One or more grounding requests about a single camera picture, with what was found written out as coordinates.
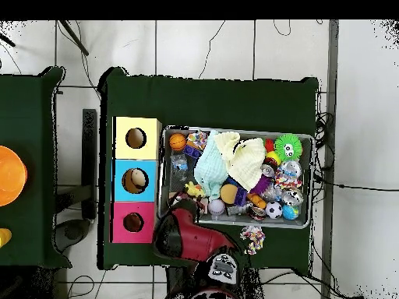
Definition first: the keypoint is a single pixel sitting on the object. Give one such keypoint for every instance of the mint green cloth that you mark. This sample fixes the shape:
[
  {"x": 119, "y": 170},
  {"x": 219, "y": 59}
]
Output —
[{"x": 212, "y": 171}]

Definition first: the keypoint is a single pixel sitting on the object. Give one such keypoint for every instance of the purple plastic toy block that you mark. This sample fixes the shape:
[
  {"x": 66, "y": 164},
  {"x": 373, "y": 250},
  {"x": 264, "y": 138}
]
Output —
[{"x": 191, "y": 151}]

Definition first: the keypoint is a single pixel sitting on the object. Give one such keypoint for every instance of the small yellow duck plush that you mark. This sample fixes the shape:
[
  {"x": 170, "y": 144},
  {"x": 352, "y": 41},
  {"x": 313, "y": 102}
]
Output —
[{"x": 194, "y": 189}]

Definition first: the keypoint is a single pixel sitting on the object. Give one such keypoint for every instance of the cream yellow cloth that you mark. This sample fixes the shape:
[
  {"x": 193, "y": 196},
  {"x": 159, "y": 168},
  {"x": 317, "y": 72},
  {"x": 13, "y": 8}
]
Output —
[{"x": 246, "y": 162}]

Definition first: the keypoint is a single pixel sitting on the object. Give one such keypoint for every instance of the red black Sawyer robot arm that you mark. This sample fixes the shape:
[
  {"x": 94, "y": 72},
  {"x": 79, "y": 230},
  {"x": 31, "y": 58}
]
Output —
[{"x": 193, "y": 239}]

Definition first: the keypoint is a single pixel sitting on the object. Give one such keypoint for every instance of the wooden box with three holes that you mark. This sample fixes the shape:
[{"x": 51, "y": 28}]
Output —
[{"x": 124, "y": 193}]

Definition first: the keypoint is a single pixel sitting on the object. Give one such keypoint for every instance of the shallow metal mesh bin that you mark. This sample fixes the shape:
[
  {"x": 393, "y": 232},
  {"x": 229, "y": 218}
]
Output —
[{"x": 307, "y": 187}]

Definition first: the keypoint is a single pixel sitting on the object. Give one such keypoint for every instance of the crushed clear water bottle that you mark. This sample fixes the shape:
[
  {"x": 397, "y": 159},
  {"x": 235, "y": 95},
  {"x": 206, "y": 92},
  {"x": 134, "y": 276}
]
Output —
[{"x": 180, "y": 165}]

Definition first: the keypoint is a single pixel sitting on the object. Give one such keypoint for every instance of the orange toy basketball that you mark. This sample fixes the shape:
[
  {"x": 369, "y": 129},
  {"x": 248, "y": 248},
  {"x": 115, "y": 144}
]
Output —
[{"x": 177, "y": 142}]

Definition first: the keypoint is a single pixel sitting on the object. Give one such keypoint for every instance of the white toy baseball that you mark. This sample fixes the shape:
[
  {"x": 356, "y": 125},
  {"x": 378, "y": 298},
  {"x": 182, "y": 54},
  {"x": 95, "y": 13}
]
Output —
[{"x": 216, "y": 207}]

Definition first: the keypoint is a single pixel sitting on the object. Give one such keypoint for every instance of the dark green table cloth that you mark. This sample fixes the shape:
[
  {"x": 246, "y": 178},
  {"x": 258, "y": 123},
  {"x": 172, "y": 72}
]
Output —
[
  {"x": 218, "y": 102},
  {"x": 28, "y": 112}
]

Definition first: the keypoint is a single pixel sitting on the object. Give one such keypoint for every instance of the green spiky ball with eyes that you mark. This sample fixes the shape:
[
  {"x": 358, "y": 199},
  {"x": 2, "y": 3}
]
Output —
[{"x": 282, "y": 144}]

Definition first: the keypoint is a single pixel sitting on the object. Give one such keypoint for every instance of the small toy soccer ball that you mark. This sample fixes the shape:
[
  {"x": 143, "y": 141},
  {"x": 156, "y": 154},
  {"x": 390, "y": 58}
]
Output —
[{"x": 274, "y": 210}]

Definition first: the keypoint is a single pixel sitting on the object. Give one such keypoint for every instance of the black upright panel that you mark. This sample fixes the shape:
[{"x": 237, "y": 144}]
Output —
[{"x": 89, "y": 155}]

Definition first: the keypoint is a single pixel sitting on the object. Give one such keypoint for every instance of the black tripod leg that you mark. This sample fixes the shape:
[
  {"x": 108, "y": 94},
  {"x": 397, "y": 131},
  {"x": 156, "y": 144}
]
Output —
[
  {"x": 74, "y": 38},
  {"x": 7, "y": 41}
]

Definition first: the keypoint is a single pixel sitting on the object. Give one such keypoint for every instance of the orange bowl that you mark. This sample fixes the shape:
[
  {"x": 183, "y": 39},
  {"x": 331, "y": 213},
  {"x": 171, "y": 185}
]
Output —
[{"x": 11, "y": 176}]

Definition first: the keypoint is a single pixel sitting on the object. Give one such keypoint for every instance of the small yellow object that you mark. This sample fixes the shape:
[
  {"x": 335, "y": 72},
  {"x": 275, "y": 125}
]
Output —
[{"x": 4, "y": 237}]

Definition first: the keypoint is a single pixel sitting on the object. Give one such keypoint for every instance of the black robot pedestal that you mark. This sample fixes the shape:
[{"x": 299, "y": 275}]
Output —
[{"x": 174, "y": 280}]

